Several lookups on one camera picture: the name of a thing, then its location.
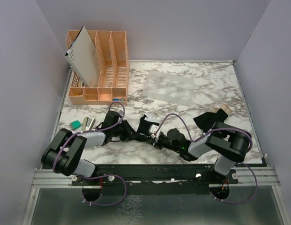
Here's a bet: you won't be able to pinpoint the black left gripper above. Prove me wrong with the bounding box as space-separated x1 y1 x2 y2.
112 119 140 142

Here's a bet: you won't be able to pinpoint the aluminium frame rail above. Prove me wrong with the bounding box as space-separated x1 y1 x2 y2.
31 169 101 189

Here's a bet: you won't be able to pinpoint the blue clips in organizer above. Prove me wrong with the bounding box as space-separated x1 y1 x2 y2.
112 97 126 102

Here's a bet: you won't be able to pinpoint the green eraser block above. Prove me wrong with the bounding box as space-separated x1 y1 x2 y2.
69 120 81 130

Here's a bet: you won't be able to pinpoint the black folded garment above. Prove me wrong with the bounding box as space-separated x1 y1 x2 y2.
193 109 228 133

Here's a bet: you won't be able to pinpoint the white booklet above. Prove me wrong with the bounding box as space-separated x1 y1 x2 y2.
65 26 100 87

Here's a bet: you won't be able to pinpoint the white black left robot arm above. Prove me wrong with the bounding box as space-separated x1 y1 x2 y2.
41 111 136 185

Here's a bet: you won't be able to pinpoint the black white boxer briefs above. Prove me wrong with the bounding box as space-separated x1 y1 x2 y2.
131 113 160 145

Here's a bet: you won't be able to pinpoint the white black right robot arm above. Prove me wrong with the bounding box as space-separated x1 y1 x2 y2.
149 122 253 183

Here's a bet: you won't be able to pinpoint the clear plastic box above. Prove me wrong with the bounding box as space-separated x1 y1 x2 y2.
142 70 194 106

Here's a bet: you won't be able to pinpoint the orange plastic desk organizer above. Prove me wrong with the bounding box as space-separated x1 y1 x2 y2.
68 30 130 105

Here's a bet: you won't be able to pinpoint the grey green stapler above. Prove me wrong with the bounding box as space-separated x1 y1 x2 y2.
82 117 96 131

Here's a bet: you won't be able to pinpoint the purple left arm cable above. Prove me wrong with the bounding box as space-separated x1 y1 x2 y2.
52 101 128 208

